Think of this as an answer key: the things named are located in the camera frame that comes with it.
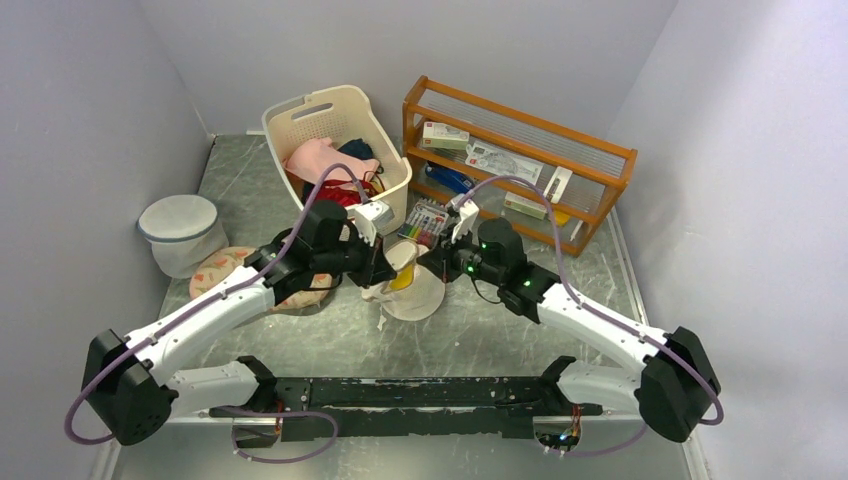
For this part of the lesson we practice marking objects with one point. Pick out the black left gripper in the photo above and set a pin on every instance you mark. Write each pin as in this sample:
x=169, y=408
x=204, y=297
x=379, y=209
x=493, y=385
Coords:
x=375, y=267

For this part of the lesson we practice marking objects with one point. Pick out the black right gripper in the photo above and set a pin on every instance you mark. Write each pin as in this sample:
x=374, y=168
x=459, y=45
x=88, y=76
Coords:
x=441, y=260

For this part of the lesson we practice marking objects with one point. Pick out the white mesh laundry bag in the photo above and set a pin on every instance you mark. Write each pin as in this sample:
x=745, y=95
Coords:
x=415, y=303

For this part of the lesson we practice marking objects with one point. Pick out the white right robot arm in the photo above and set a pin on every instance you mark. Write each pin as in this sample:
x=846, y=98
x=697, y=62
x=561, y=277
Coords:
x=664, y=377

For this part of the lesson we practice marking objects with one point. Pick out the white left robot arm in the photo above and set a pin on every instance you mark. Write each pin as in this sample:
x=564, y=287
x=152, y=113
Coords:
x=136, y=382

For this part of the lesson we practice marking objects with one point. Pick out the yellow bra in bag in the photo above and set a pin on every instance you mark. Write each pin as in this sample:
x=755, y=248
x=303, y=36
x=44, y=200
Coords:
x=404, y=278

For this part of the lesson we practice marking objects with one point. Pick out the floral pink bra bag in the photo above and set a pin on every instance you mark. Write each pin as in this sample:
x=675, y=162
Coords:
x=218, y=266

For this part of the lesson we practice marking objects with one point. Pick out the cream plastic laundry basket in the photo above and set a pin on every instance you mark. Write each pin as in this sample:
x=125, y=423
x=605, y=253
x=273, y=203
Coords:
x=308, y=134

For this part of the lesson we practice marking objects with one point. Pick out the pack of coloured markers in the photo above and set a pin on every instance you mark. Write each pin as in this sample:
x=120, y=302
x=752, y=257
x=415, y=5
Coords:
x=424, y=223

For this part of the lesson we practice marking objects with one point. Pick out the blue stapler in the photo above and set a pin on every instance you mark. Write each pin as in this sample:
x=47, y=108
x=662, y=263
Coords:
x=455, y=181

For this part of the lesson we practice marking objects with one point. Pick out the red garment in basket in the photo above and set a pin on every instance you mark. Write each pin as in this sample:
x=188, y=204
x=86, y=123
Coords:
x=334, y=192

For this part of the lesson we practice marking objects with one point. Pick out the green white box lower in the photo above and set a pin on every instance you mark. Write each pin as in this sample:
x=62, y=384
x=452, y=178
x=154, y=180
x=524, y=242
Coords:
x=524, y=206

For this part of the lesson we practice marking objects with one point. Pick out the green white box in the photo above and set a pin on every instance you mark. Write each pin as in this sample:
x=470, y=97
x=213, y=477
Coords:
x=437, y=135
x=524, y=206

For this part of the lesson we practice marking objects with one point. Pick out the clear blister pack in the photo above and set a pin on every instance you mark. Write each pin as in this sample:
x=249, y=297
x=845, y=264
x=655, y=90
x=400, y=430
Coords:
x=499, y=162

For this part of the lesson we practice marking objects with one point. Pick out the green white box upper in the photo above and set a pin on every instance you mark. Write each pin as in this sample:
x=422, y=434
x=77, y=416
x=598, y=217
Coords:
x=437, y=135

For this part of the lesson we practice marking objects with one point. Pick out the dark blue garment in basket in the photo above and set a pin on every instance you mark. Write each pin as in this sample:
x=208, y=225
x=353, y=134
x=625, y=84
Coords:
x=357, y=148

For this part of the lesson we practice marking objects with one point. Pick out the pink cloth in basket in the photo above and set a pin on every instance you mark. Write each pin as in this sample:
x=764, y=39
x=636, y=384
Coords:
x=306, y=164

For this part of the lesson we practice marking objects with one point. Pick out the yellow small block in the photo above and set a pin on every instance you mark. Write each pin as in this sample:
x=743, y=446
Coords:
x=559, y=218

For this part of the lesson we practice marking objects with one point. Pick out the orange wooden shelf rack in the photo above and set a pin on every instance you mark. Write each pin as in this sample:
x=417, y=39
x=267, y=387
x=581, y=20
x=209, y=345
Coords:
x=547, y=179

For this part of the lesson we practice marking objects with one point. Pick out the white pen on shelf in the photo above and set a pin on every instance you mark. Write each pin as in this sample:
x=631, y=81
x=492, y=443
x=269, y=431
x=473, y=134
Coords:
x=576, y=231

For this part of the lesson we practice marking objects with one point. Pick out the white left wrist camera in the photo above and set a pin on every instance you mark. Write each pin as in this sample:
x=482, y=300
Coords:
x=370, y=218

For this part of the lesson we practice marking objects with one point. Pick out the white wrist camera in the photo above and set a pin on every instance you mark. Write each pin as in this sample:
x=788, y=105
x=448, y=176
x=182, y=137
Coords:
x=370, y=218
x=464, y=211

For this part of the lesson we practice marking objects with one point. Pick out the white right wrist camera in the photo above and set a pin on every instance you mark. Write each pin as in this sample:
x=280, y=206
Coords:
x=464, y=211

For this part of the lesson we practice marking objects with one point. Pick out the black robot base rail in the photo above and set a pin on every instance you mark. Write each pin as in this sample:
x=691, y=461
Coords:
x=303, y=409

